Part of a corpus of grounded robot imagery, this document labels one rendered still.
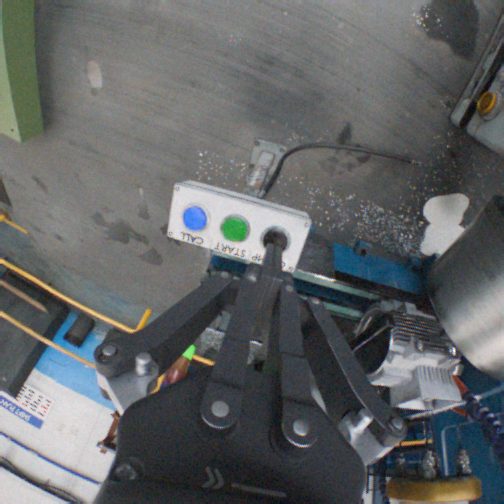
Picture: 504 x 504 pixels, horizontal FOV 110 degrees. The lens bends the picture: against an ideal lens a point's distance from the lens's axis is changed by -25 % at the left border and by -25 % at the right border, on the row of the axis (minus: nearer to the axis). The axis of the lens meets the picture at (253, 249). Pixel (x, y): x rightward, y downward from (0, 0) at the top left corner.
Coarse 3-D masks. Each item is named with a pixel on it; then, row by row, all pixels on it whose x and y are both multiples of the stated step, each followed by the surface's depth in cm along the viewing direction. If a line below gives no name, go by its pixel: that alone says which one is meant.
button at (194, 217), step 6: (186, 210) 27; (192, 210) 27; (198, 210) 27; (186, 216) 27; (192, 216) 27; (198, 216) 27; (204, 216) 27; (186, 222) 28; (192, 222) 28; (198, 222) 28; (204, 222) 28; (192, 228) 28; (198, 228) 28
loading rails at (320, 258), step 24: (312, 240) 57; (360, 240) 57; (216, 264) 61; (240, 264) 62; (312, 264) 52; (336, 264) 54; (360, 264) 56; (384, 264) 58; (408, 264) 57; (312, 288) 61; (336, 288) 54; (360, 288) 51; (384, 288) 52; (408, 288) 54; (336, 312) 61; (360, 312) 59
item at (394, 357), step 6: (384, 306) 49; (390, 306) 49; (354, 330) 59; (390, 354) 41; (396, 354) 40; (390, 360) 41; (396, 360) 40; (456, 366) 40; (462, 366) 40; (456, 372) 40
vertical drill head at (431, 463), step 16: (432, 432) 39; (400, 448) 37; (432, 448) 37; (400, 464) 34; (432, 464) 29; (464, 464) 28; (400, 480) 30; (416, 480) 28; (432, 480) 26; (448, 480) 25; (464, 480) 24; (400, 496) 28; (416, 496) 25; (432, 496) 24; (448, 496) 23; (464, 496) 22
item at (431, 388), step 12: (420, 372) 41; (432, 372) 41; (444, 372) 41; (408, 384) 42; (420, 384) 39; (432, 384) 39; (444, 384) 39; (396, 396) 44; (408, 396) 41; (420, 396) 38; (432, 396) 37; (444, 396) 38; (456, 396) 38; (420, 408) 44; (432, 408) 43
